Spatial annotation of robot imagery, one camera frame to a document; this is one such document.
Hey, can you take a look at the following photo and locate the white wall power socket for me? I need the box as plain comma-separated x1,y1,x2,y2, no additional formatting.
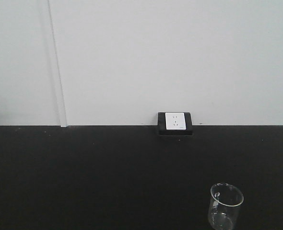
165,112,186,130

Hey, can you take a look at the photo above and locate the black socket mounting box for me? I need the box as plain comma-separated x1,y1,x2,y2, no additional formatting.
157,112,193,136

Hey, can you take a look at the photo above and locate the clear glass beaker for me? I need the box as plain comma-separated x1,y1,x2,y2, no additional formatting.
208,183,244,230

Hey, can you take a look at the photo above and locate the white wall cable conduit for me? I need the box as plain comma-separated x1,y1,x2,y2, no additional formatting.
46,0,68,127

